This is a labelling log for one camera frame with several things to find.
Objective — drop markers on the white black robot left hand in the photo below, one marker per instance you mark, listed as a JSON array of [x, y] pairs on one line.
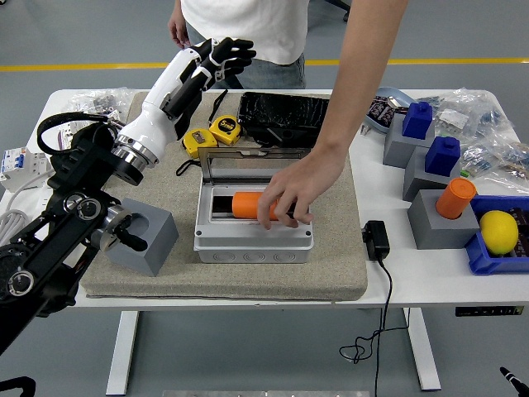
[[161, 107]]

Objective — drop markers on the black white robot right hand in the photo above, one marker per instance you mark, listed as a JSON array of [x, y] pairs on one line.
[[514, 378]]

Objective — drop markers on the person's right hand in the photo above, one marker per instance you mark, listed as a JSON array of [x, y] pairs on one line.
[[178, 31]]

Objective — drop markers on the person's left hand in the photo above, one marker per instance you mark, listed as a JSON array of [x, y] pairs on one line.
[[297, 186]]

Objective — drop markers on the orange cylinder battery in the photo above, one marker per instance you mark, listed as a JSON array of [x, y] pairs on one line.
[[246, 204], [454, 198]]

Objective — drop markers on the grey electrical box clear lid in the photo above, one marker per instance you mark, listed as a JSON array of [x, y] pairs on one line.
[[252, 248]]

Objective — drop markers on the person's right forearm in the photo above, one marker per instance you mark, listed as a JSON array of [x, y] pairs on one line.
[[177, 7]]

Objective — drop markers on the person's left forearm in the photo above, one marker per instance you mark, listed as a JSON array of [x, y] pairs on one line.
[[355, 82]]

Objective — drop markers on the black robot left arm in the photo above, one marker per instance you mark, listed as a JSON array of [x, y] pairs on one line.
[[62, 231]]

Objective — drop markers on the yellow tape measure plain label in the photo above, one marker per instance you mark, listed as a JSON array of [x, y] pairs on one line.
[[198, 140]]

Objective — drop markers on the clear bag of screws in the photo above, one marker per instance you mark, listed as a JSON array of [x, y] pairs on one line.
[[103, 99]]

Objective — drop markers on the yellow tape measure 5m print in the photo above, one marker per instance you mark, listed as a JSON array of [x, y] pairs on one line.
[[225, 130]]

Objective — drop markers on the black table control panel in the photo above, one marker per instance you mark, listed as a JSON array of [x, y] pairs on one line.
[[487, 311]]

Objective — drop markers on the black plastic tray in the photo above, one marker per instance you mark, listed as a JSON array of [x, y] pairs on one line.
[[281, 111]]

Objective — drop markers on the grey-brown fabric mat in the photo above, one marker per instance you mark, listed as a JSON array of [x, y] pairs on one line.
[[322, 269]]

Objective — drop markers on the white table leg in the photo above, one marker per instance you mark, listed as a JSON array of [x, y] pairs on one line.
[[423, 351], [122, 351]]

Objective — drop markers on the grey holder block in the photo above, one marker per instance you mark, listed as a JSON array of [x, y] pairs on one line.
[[442, 233], [398, 151], [157, 244], [419, 182]]

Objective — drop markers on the dark printed packet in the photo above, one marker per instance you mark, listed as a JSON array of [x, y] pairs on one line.
[[384, 113], [522, 231]]

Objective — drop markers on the blue plastic bin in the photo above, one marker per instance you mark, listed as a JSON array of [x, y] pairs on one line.
[[487, 264]]

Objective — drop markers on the brown packet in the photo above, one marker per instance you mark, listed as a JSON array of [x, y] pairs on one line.
[[397, 104]]

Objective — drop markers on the blue-grey shallow dish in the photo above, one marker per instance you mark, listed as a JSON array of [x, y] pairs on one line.
[[396, 93]]

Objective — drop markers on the blue plastic block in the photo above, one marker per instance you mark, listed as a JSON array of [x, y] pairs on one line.
[[442, 156], [417, 120]]

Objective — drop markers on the yellow lemon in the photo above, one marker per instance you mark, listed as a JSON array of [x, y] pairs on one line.
[[498, 231]]

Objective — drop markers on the white power strip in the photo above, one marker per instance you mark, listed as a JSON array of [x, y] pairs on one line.
[[41, 199]]

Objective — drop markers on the white circuit breaker blue levers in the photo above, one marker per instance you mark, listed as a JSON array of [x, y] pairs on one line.
[[12, 165]]

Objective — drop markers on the small green connector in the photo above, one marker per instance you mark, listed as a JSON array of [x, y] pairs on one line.
[[465, 173]]

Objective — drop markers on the black office chair base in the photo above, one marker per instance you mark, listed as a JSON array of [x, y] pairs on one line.
[[347, 17]]

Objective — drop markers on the clear bag of blue parts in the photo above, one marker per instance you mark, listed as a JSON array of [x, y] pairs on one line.
[[467, 111]]

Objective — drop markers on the clear bag of mixed parts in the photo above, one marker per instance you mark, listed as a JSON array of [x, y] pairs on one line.
[[500, 159]]

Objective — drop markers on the black triangular bracket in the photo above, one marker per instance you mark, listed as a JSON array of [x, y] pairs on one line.
[[287, 134]]

